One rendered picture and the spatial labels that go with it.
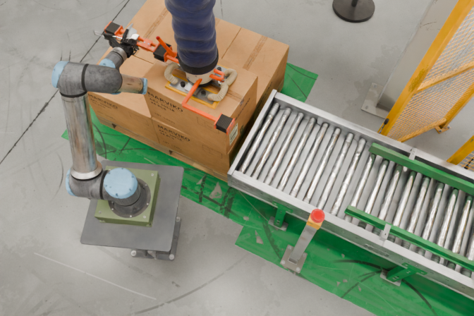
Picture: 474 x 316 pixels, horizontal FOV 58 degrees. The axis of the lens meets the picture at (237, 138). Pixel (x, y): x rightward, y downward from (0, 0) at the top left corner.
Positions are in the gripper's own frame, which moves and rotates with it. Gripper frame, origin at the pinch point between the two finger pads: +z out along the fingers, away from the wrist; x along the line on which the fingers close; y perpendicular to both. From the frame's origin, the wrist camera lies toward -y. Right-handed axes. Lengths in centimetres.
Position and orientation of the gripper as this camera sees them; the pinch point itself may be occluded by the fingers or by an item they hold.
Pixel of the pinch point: (132, 34)
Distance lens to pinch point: 265.0
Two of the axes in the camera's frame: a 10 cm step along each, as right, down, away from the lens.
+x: 1.3, -6.8, -7.2
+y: 9.5, 2.9, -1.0
